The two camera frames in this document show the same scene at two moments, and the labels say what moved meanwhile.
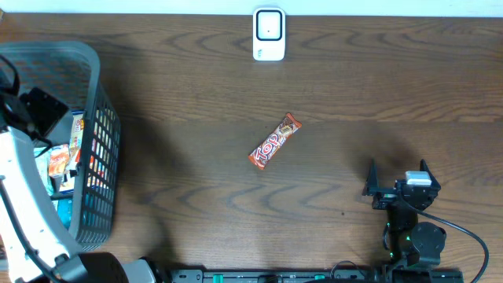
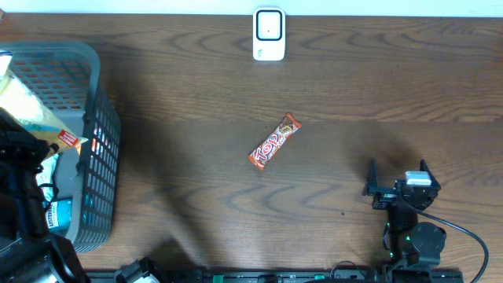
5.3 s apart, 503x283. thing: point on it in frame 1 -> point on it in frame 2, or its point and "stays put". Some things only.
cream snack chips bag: (75, 143) -> (19, 101)
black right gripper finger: (371, 184) stays put
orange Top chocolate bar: (263, 151) stays put
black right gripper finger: (434, 181) stays put
